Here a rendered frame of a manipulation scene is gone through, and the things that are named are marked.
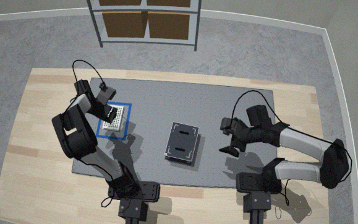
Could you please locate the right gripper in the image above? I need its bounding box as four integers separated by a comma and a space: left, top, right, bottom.
219, 117, 254, 158

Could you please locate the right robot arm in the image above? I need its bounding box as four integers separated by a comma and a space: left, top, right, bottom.
239, 105, 349, 192

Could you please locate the grey flat work surface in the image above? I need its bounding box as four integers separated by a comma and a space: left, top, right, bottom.
97, 78, 277, 188

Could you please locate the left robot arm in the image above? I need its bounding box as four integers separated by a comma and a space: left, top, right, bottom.
51, 79, 158, 200

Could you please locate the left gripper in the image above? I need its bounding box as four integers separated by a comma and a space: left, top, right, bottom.
92, 83, 117, 124

